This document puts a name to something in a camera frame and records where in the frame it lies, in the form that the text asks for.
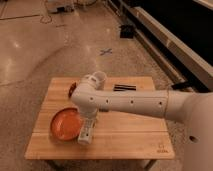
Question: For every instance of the white plastic bottle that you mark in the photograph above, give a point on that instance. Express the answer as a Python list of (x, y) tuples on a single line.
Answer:
[(86, 132)]

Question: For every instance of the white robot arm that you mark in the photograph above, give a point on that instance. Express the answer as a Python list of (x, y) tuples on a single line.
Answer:
[(195, 110)]

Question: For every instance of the orange ceramic bowl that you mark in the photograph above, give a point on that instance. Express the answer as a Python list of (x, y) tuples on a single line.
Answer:
[(66, 124)]

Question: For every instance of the black striped box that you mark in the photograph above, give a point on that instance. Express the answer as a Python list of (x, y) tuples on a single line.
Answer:
[(118, 87)]

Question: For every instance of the translucent plastic cup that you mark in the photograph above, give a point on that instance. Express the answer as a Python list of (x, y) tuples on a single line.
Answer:
[(101, 78)]

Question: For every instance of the small red brown object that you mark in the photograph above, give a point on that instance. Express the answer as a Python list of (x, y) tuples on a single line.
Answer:
[(72, 88)]

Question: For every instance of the wooden table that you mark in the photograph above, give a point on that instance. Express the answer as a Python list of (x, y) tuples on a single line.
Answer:
[(116, 135)]

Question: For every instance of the black box on floor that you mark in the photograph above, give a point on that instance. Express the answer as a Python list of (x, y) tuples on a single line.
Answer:
[(127, 31)]

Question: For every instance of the white equipment base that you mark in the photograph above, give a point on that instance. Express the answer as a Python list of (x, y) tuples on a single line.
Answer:
[(54, 6)]

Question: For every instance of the long wall bench rail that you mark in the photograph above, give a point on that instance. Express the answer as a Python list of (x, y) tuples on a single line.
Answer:
[(179, 32)]

